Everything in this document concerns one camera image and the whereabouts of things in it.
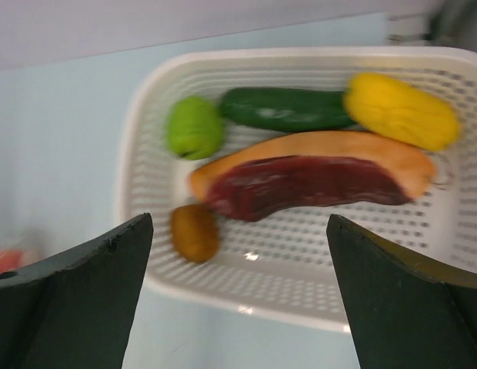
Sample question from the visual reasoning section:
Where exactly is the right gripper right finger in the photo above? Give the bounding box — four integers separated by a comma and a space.
326, 214, 477, 368

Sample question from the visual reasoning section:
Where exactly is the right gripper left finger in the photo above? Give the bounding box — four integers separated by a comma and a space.
0, 213, 153, 368

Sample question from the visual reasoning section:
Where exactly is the green toy apple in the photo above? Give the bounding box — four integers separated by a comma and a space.
166, 95, 225, 160

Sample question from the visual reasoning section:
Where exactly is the clear zip top bag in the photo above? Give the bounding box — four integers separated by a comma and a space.
0, 230, 45, 274

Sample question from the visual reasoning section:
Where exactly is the white plastic basket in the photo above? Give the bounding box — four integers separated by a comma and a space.
115, 46, 477, 331

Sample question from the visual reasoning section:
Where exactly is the brown toy kiwi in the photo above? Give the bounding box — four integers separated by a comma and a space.
170, 204, 220, 263

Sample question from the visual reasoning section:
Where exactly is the yellow toy corn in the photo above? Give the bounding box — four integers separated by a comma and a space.
342, 72, 462, 151

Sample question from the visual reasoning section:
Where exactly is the dark green toy cucumber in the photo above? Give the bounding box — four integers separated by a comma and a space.
218, 87, 355, 133

